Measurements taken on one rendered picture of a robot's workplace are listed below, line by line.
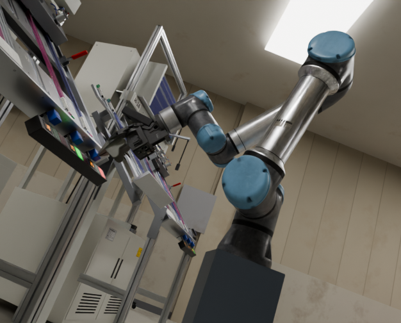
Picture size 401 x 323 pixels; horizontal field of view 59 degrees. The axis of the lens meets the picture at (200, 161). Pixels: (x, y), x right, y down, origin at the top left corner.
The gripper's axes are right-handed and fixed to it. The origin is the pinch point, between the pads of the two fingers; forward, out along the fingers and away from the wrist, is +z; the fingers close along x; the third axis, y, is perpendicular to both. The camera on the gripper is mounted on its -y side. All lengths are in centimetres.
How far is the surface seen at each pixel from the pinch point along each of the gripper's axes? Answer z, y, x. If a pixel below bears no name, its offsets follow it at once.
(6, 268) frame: 42.8, 13.5, 10.0
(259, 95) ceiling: -157, -186, 334
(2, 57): 1.3, -2.4, -40.7
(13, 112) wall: 149, -311, 270
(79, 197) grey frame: 14.4, 4.2, 10.1
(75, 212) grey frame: 17.2, 8.4, 10.0
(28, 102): 4.6, -2.4, -27.7
